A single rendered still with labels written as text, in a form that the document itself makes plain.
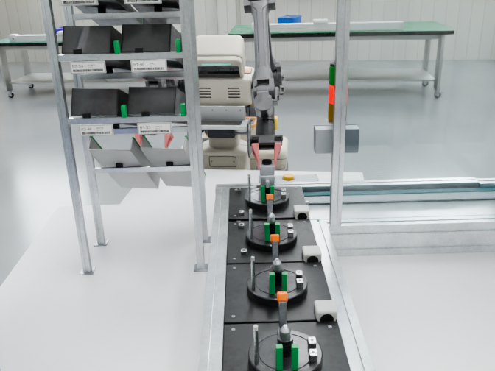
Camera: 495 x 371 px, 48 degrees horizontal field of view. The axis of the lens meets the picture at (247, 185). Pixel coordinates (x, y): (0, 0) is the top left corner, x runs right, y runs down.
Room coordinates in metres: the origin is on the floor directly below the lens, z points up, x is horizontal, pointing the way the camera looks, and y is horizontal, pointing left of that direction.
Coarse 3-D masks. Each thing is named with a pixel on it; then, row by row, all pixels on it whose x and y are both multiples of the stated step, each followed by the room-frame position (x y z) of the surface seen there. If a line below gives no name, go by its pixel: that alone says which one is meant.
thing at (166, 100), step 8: (136, 88) 1.46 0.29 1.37; (144, 88) 1.45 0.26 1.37; (152, 88) 1.45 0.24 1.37; (160, 88) 1.45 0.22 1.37; (168, 88) 1.44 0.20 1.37; (176, 88) 1.44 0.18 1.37; (128, 96) 1.45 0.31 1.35; (136, 96) 1.45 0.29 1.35; (144, 96) 1.44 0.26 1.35; (152, 96) 1.44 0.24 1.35; (160, 96) 1.44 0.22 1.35; (168, 96) 1.43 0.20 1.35; (176, 96) 1.44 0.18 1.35; (184, 96) 1.51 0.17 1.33; (128, 104) 1.44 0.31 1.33; (136, 104) 1.44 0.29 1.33; (144, 104) 1.44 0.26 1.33; (152, 104) 1.43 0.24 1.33; (160, 104) 1.43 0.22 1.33; (168, 104) 1.43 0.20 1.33; (176, 104) 1.43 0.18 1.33; (128, 112) 1.43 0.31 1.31; (136, 112) 1.43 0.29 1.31; (152, 112) 1.42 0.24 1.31; (160, 112) 1.42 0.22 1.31; (168, 112) 1.42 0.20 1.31; (176, 112) 1.43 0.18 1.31
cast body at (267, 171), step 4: (264, 160) 1.59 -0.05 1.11; (268, 160) 1.59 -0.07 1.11; (260, 164) 1.59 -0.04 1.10; (264, 164) 1.58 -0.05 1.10; (268, 164) 1.58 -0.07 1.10; (272, 164) 1.59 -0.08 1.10; (260, 168) 1.57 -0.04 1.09; (264, 168) 1.57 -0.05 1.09; (268, 168) 1.57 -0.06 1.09; (272, 168) 1.57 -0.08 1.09; (260, 172) 1.57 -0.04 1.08; (264, 172) 1.57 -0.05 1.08; (268, 172) 1.57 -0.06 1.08; (272, 172) 1.57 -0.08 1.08; (260, 176) 1.57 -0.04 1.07; (264, 176) 1.57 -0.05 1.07; (268, 176) 1.56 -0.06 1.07; (272, 176) 1.56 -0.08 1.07; (260, 180) 1.56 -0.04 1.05; (264, 180) 1.56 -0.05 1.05; (268, 180) 1.55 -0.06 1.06; (272, 180) 1.56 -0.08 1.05; (260, 184) 1.56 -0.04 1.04; (264, 184) 1.56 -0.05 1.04; (268, 184) 1.54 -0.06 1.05; (272, 184) 1.56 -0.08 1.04
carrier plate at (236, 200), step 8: (232, 192) 1.67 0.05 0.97; (288, 192) 1.66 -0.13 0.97; (296, 192) 1.66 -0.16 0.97; (232, 200) 1.61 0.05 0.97; (240, 200) 1.61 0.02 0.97; (296, 200) 1.59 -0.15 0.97; (304, 200) 1.59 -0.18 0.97; (232, 208) 1.55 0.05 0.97; (240, 208) 1.54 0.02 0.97; (248, 208) 1.54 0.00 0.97; (288, 208) 1.54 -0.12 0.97; (232, 216) 1.49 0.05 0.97; (240, 216) 1.49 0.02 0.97; (248, 216) 1.49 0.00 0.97; (256, 216) 1.48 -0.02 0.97; (264, 216) 1.48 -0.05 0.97; (280, 216) 1.48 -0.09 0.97; (288, 216) 1.48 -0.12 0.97
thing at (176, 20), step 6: (162, 0) 1.50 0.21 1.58; (168, 0) 1.50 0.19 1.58; (174, 0) 1.50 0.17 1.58; (138, 6) 1.55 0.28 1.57; (144, 6) 1.55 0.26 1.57; (150, 6) 1.55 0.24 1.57; (156, 6) 1.54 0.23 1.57; (162, 6) 1.54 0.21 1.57; (168, 6) 1.54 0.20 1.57; (174, 6) 1.54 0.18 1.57; (150, 18) 1.64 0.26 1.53; (156, 18) 1.63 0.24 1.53; (162, 18) 1.63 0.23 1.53; (168, 18) 1.63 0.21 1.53; (174, 18) 1.63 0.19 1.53
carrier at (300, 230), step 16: (256, 224) 1.39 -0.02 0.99; (272, 224) 1.33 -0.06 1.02; (288, 224) 1.36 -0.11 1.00; (304, 224) 1.43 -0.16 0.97; (240, 240) 1.34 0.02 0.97; (256, 240) 1.30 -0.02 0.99; (288, 240) 1.29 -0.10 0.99; (304, 240) 1.33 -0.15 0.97; (240, 256) 1.25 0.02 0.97; (256, 256) 1.25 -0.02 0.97; (272, 256) 1.25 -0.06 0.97; (288, 256) 1.24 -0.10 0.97; (304, 256) 1.22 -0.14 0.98; (320, 256) 1.22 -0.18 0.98
